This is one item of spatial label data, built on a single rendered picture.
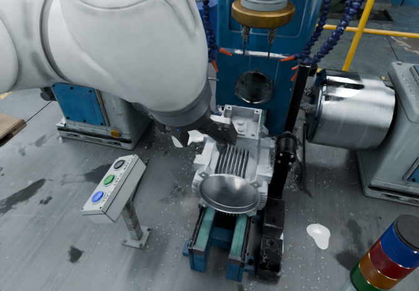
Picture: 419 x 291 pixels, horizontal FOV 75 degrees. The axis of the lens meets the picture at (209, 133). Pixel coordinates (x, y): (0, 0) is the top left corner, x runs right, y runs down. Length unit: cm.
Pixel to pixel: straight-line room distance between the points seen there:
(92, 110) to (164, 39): 88
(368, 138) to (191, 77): 73
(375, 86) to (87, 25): 82
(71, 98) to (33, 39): 81
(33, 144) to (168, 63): 114
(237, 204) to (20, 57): 62
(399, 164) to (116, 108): 93
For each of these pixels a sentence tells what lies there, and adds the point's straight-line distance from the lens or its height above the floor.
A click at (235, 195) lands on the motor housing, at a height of 94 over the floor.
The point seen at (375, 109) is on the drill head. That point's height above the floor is 112.
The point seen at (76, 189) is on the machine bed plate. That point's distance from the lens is 108.
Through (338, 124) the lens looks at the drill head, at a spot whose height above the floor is 107.
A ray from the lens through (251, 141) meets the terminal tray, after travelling 66.
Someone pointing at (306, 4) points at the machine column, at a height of 129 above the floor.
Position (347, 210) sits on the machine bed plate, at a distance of 103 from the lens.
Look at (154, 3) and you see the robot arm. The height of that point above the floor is 153.
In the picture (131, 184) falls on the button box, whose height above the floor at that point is 105.
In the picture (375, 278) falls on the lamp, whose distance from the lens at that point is 59.
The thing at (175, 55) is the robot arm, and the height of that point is 149.
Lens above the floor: 159
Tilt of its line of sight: 42 degrees down
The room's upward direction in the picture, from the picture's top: straight up
